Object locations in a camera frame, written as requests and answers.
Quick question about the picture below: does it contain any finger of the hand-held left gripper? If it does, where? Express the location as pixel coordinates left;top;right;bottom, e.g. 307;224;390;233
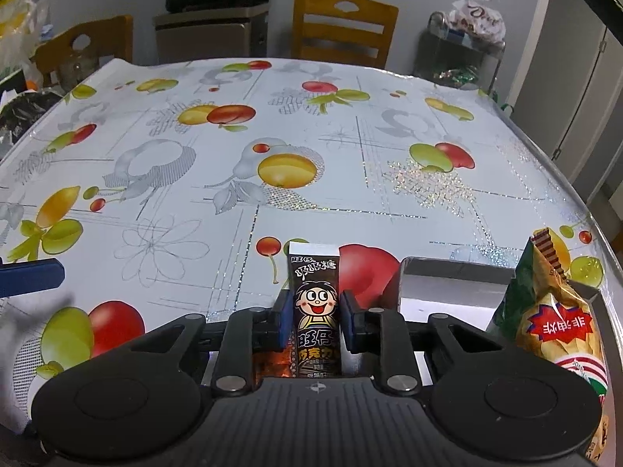
0;258;66;298

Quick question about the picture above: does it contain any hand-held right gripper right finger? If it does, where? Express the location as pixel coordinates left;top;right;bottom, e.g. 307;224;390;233
339;291;505;397

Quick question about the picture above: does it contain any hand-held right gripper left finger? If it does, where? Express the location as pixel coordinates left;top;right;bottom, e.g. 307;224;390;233
127;291;290;396

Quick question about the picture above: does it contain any black cartoon candy packet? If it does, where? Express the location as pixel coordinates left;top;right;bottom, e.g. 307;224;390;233
286;240;345;381

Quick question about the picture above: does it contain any grey tray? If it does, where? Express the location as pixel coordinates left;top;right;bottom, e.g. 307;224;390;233
396;254;608;385

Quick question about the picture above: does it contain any green striped chips bag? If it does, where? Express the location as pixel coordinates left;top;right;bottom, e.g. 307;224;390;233
488;228;610;464

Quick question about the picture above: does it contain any black plastic bag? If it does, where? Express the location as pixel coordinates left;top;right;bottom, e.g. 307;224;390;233
0;91;65;133

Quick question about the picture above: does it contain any fruit print tablecloth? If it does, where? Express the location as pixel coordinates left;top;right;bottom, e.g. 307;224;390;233
0;57;623;448

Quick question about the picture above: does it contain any glass jar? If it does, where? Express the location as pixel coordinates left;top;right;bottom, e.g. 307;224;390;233
60;51;101;91

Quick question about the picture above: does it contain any crumpled clear plastic bag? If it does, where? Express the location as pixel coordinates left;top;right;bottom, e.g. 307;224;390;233
0;0;53;81

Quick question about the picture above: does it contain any brown wooden chair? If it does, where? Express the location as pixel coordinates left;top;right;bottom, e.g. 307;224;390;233
29;14;135;89

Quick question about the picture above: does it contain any metal utility cart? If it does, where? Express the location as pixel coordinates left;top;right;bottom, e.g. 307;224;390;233
414;10;507;97

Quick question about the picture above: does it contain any yellow wooden chair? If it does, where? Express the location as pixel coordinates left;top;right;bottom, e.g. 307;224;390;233
290;0;400;71

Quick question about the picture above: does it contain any grey cabinet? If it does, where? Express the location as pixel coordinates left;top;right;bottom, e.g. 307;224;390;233
153;2;271;65

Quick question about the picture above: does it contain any clear printed plastic bag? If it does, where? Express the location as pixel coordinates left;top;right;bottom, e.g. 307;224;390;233
448;0;508;46

